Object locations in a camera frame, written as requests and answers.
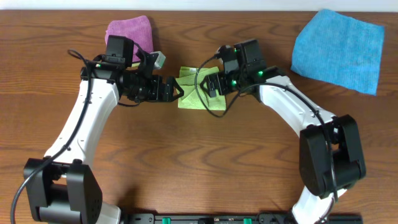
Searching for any blue cloth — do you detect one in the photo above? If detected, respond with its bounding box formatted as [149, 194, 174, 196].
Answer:
[291, 9, 385, 96]

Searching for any black cable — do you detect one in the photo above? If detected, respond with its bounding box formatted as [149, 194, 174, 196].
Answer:
[194, 54, 340, 224]
[10, 49, 147, 224]

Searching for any right black cable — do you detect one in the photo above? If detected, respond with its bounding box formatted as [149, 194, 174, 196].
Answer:
[194, 54, 340, 224]

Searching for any green microfiber cloth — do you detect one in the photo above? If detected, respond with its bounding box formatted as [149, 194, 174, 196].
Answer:
[176, 67, 226, 111]

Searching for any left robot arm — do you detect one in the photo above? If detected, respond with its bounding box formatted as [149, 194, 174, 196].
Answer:
[23, 60, 184, 223]

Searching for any left black cable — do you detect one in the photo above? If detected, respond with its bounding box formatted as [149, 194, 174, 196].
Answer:
[10, 49, 147, 224]

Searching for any folded purple cloth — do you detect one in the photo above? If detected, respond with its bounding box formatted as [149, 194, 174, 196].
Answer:
[104, 16, 154, 53]

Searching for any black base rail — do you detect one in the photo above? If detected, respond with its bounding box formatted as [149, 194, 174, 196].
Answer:
[121, 212, 364, 224]

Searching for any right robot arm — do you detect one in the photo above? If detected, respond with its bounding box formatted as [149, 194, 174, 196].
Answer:
[196, 67, 366, 223]

